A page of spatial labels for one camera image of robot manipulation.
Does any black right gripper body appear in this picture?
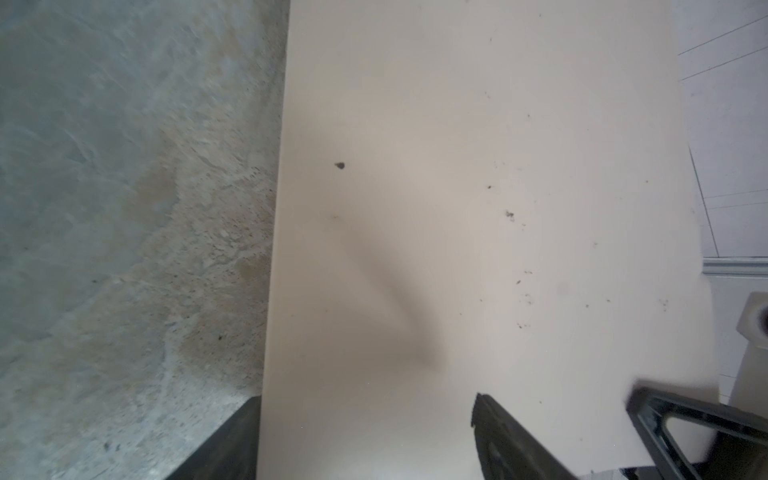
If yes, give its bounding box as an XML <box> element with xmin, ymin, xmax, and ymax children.
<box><xmin>626</xmin><ymin>387</ymin><xmax>767</xmax><ymax>479</ymax></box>

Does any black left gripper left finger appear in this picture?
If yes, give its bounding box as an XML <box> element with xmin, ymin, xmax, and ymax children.
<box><xmin>167</xmin><ymin>396</ymin><xmax>262</xmax><ymax>480</ymax></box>

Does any beige cardboard folder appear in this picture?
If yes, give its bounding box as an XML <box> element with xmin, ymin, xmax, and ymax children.
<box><xmin>257</xmin><ymin>1</ymin><xmax>719</xmax><ymax>479</ymax></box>

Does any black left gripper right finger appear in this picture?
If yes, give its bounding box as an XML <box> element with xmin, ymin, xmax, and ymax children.
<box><xmin>471</xmin><ymin>393</ymin><xmax>575</xmax><ymax>480</ymax></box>

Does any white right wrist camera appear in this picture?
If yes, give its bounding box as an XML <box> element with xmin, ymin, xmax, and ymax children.
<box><xmin>736</xmin><ymin>291</ymin><xmax>768</xmax><ymax>350</ymax></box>

